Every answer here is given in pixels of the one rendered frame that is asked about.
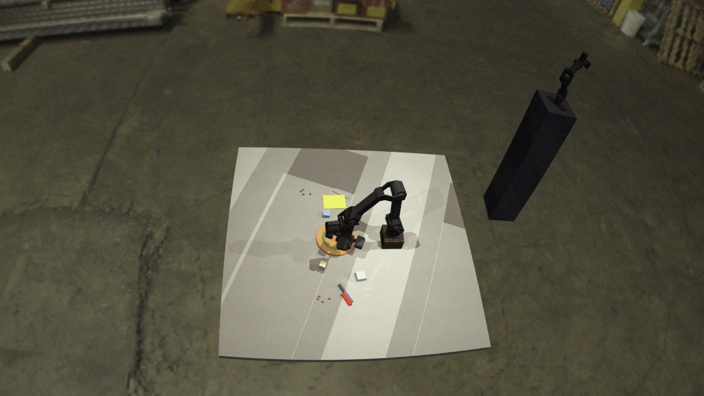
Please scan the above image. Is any tan round board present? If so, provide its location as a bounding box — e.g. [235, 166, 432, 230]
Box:
[317, 225, 355, 256]

